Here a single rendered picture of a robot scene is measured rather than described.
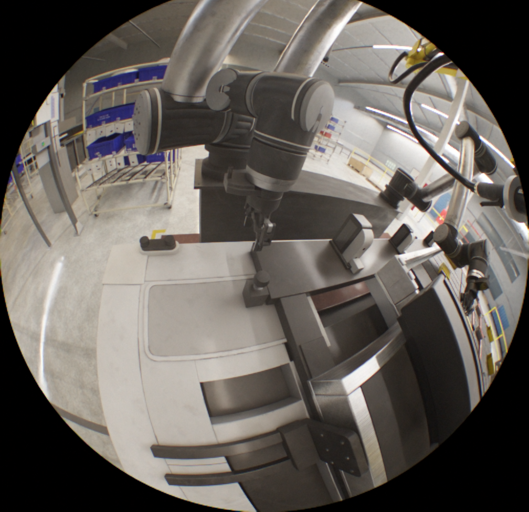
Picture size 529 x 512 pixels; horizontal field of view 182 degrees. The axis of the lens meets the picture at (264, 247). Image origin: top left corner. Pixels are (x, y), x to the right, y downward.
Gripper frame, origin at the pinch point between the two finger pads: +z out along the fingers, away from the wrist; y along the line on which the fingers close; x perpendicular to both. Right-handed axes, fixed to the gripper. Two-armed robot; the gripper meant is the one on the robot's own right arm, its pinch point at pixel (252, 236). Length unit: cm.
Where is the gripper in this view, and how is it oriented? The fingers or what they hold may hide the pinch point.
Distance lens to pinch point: 44.7
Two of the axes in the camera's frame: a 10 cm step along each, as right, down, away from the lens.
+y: -3.2, -7.5, 5.8
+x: -9.1, 0.8, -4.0
